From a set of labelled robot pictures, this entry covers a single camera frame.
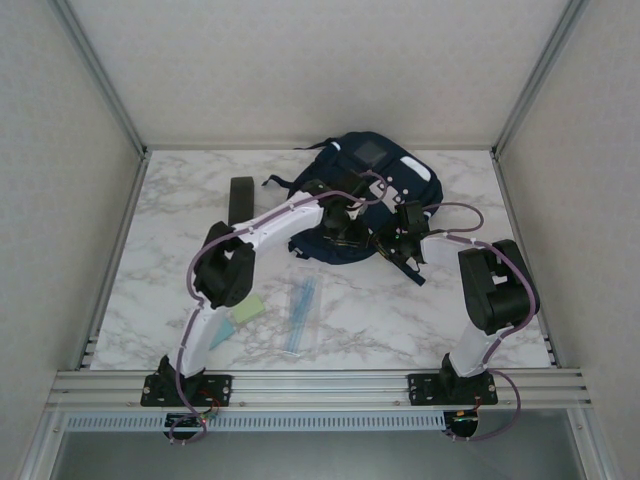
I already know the aluminium rail under arm bases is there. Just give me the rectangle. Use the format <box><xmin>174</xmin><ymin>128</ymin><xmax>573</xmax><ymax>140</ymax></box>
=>
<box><xmin>47</xmin><ymin>368</ymin><xmax>594</xmax><ymax>412</ymax></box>

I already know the aluminium upright post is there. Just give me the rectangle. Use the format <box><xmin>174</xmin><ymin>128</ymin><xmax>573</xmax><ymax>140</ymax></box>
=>
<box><xmin>52</xmin><ymin>0</ymin><xmax>152</xmax><ymax>157</ymax></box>
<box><xmin>491</xmin><ymin>0</ymin><xmax>592</xmax><ymax>157</ymax></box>

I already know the blue sticky note pad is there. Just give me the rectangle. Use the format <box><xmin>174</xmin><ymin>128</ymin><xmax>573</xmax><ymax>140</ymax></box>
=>
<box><xmin>209</xmin><ymin>319</ymin><xmax>236</xmax><ymax>351</ymax></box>

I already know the green sticky note pad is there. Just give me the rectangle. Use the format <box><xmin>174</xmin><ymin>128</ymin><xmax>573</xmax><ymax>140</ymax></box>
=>
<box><xmin>229</xmin><ymin>293</ymin><xmax>267</xmax><ymax>329</ymax></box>

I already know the clear bag of blue pens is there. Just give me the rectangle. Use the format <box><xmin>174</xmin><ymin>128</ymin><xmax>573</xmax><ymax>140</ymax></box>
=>
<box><xmin>281</xmin><ymin>267</ymin><xmax>327</xmax><ymax>359</ymax></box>

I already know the small electronics board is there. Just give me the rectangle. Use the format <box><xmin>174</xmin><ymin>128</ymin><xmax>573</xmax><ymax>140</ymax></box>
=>
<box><xmin>164</xmin><ymin>410</ymin><xmax>222</xmax><ymax>433</ymax></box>
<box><xmin>446</xmin><ymin>408</ymin><xmax>482</xmax><ymax>438</ymax></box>

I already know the black pencil case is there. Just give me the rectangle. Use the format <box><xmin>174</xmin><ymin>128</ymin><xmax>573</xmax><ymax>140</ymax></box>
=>
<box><xmin>228</xmin><ymin>175</ymin><xmax>256</xmax><ymax>224</ymax></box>

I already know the navy blue backpack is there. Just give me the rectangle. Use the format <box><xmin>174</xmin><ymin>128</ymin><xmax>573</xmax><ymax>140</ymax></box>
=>
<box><xmin>262</xmin><ymin>130</ymin><xmax>445</xmax><ymax>287</ymax></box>

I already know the white slotted cable duct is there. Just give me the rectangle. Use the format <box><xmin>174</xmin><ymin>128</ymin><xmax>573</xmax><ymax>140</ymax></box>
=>
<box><xmin>64</xmin><ymin>412</ymin><xmax>446</xmax><ymax>432</ymax></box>

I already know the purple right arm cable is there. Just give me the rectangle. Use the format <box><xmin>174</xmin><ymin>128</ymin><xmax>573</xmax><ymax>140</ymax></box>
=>
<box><xmin>422</xmin><ymin>201</ymin><xmax>542</xmax><ymax>444</ymax></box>

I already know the aluminium side rail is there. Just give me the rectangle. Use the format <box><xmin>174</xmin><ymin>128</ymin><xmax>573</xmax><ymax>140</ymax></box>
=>
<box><xmin>489</xmin><ymin>149</ymin><xmax>559</xmax><ymax>369</ymax></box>
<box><xmin>74</xmin><ymin>149</ymin><xmax>152</xmax><ymax>372</ymax></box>

